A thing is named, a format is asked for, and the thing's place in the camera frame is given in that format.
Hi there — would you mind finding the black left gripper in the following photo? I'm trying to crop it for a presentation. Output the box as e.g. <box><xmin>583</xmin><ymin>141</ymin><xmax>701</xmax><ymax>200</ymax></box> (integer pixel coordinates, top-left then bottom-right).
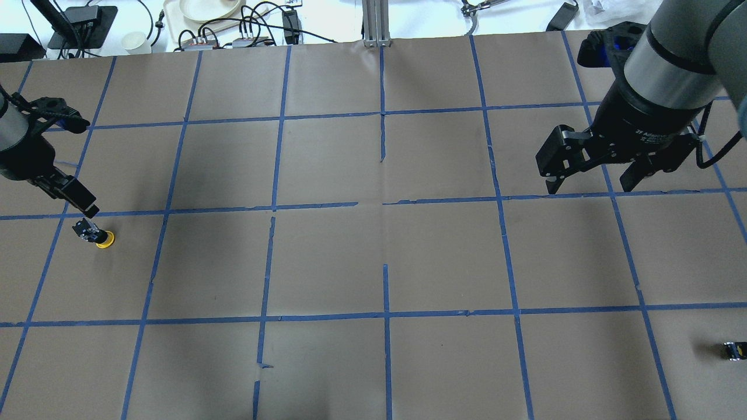
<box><xmin>1</xmin><ymin>128</ymin><xmax>99</xmax><ymax>218</ymax></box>

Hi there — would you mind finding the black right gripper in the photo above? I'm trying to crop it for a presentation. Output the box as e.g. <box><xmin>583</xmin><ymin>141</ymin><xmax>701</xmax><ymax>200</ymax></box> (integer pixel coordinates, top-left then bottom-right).
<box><xmin>535</xmin><ymin>85</ymin><xmax>701</xmax><ymax>195</ymax></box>

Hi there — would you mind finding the yellow push button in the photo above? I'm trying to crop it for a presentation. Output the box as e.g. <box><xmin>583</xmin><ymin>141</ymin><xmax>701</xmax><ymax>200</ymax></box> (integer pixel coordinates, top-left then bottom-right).
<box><xmin>72</xmin><ymin>218</ymin><xmax>116</xmax><ymax>249</ymax></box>

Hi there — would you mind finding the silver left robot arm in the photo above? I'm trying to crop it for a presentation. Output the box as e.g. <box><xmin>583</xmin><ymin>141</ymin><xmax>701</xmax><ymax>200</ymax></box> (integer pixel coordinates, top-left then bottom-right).
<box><xmin>1</xmin><ymin>89</ymin><xmax>99</xmax><ymax>218</ymax></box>

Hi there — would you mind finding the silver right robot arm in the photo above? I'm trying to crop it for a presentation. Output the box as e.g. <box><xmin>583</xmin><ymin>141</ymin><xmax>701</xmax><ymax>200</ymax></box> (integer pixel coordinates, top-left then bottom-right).
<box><xmin>536</xmin><ymin>1</ymin><xmax>746</xmax><ymax>194</ymax></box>

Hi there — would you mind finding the black monitor stand base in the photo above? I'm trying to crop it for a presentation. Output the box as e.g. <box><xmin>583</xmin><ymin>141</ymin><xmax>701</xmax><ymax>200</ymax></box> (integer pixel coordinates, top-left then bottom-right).
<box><xmin>46</xmin><ymin>5</ymin><xmax>119</xmax><ymax>50</ymax></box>

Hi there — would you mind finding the black power adapter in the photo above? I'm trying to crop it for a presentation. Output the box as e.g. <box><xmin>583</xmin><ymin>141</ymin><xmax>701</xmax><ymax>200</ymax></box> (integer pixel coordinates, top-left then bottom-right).
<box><xmin>545</xmin><ymin>1</ymin><xmax>580</xmax><ymax>32</ymax></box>

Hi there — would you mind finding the white paper cup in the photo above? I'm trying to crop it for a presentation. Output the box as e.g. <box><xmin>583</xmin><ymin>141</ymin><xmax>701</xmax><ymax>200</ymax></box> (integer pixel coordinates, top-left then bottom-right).
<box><xmin>120</xmin><ymin>31</ymin><xmax>152</xmax><ymax>55</ymax></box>

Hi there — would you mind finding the beige tray with plates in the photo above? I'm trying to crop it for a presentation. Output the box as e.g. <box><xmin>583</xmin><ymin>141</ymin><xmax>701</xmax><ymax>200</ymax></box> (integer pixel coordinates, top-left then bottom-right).
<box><xmin>163</xmin><ymin>1</ymin><xmax>248</xmax><ymax>43</ymax></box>

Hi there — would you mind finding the black wrist camera, right arm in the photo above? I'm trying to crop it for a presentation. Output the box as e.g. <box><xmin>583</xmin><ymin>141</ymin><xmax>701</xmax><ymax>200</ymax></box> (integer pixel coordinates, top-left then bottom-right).
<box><xmin>577</xmin><ymin>21</ymin><xmax>647</xmax><ymax>76</ymax></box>

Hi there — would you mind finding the aluminium frame post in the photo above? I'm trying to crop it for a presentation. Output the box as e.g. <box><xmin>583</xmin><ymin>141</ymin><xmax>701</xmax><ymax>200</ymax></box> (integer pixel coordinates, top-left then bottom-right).
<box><xmin>362</xmin><ymin>0</ymin><xmax>392</xmax><ymax>48</ymax></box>

